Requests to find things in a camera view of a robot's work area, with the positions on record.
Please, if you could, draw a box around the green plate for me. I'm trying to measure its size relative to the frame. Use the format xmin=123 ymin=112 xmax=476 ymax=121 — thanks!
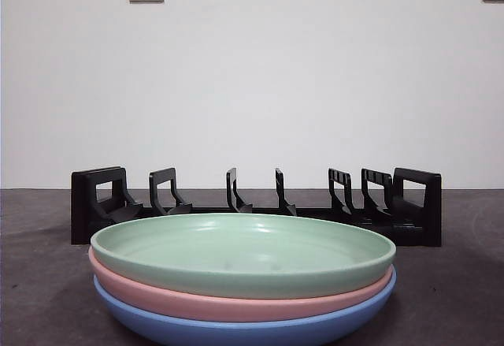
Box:
xmin=89 ymin=212 xmax=397 ymax=300

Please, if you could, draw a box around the pink plate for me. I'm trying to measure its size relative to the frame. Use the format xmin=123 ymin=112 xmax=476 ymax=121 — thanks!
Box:
xmin=87 ymin=246 xmax=396 ymax=322

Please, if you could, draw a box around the blue plate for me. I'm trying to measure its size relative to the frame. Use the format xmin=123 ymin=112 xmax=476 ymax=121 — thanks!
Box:
xmin=93 ymin=269 xmax=398 ymax=346

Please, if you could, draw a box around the black plastic dish rack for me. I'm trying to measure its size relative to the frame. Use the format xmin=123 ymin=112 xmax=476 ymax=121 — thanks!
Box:
xmin=70 ymin=166 xmax=443 ymax=248

